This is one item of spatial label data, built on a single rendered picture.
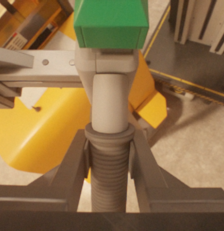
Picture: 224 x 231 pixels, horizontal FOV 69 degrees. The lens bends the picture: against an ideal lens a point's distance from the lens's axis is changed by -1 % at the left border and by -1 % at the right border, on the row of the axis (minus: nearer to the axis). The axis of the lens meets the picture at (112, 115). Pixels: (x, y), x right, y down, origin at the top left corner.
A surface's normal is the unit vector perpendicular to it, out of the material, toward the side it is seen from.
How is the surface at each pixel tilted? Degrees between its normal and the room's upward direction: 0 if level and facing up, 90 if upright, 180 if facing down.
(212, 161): 0
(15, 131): 0
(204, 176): 0
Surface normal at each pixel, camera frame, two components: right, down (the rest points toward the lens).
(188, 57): -0.26, -0.21
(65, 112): 0.30, 0.30
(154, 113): 0.01, 0.04
